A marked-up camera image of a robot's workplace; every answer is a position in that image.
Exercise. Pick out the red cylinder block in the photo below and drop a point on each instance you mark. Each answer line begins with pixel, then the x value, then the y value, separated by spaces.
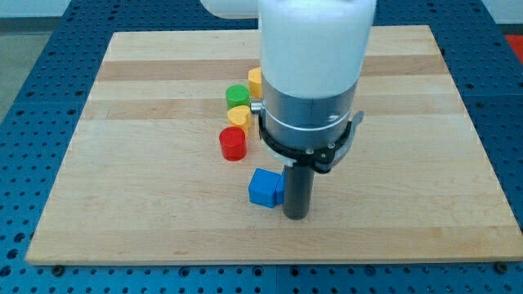
pixel 233 143

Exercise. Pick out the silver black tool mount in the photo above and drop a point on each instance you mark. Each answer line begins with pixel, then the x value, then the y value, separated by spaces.
pixel 307 132

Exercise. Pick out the blue perforated table plate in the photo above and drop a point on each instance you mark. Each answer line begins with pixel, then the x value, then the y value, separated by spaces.
pixel 37 129

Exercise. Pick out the wooden board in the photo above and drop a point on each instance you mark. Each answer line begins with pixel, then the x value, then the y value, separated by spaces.
pixel 143 181

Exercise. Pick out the yellow heart block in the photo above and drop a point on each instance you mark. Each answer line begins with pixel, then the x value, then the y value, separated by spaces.
pixel 241 117

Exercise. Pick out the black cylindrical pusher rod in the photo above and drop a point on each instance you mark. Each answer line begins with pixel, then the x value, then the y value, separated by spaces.
pixel 298 183

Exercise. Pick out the blue cube block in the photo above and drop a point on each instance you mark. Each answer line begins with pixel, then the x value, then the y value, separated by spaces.
pixel 266 188

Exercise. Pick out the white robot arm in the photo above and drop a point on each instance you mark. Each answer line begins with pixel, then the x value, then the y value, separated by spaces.
pixel 311 56

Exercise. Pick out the yellow block behind arm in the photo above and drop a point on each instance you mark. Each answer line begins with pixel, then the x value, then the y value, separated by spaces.
pixel 255 82

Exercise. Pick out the green cylinder block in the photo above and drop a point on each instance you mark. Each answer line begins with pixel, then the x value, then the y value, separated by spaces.
pixel 237 95

